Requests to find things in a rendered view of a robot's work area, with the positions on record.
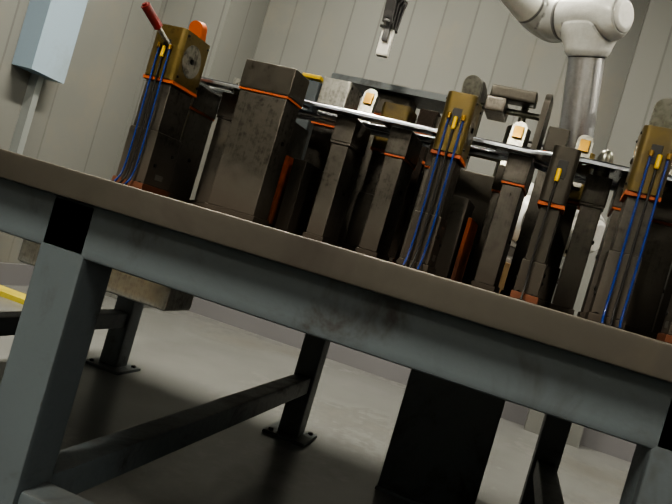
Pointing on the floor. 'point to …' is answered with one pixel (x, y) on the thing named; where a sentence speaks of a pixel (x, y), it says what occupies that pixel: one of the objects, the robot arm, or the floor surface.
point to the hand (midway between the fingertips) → (385, 43)
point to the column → (440, 442)
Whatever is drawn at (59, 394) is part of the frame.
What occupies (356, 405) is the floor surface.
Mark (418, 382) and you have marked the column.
